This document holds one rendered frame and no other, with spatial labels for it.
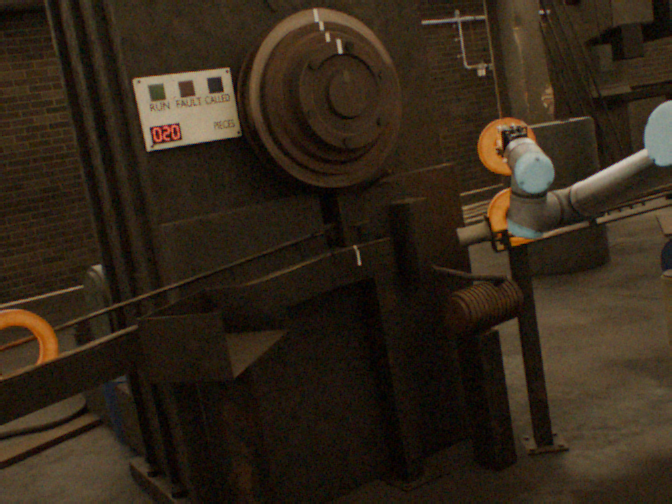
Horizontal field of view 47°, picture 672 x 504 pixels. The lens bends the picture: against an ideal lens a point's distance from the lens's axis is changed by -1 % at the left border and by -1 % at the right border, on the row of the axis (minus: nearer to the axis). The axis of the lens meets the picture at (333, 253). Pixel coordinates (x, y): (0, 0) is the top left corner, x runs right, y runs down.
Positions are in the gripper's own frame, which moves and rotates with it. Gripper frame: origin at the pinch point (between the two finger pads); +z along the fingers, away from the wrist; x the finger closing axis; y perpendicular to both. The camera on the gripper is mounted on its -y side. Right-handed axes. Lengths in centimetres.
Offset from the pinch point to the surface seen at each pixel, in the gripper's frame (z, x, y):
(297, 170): -20, 57, 9
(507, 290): -15.8, 6.6, -39.0
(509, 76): 410, -78, -85
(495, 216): -5.2, 6.1, -20.4
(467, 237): -7.5, 15.0, -24.3
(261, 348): -69, 68, -13
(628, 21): 713, -277, -123
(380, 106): -9.9, 33.1, 18.5
